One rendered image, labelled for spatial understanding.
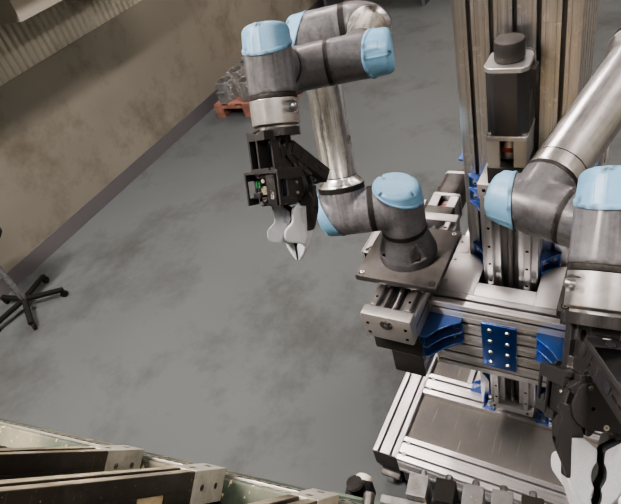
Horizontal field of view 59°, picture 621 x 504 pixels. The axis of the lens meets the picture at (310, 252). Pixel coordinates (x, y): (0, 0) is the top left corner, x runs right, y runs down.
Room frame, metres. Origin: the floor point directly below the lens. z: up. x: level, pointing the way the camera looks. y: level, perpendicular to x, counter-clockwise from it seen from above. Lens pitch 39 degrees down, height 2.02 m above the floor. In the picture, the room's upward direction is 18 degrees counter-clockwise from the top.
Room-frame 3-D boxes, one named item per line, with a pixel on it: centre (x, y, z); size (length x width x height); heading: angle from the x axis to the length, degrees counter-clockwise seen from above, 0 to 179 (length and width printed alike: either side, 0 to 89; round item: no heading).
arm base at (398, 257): (1.08, -0.25, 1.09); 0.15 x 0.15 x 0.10
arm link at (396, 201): (1.08, -0.24, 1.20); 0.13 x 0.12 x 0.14; 72
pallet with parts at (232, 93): (4.95, -0.17, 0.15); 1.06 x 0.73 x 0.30; 141
